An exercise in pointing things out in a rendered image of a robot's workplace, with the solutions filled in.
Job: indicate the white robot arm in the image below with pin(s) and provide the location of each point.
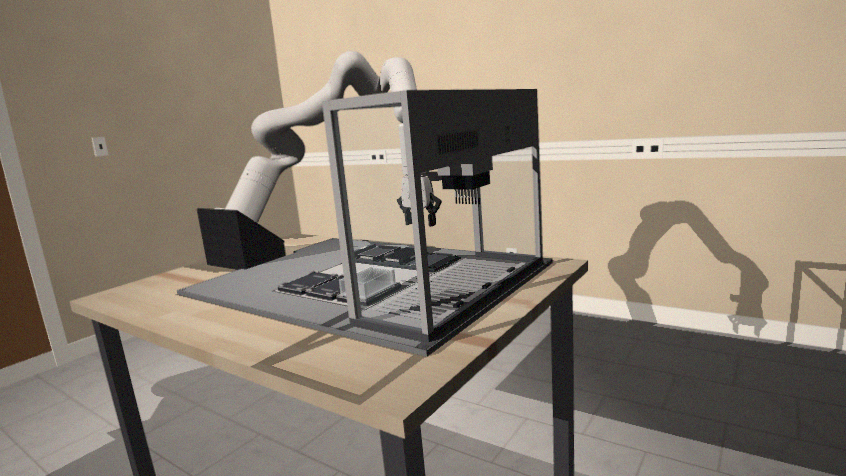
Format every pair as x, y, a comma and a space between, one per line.
270, 128

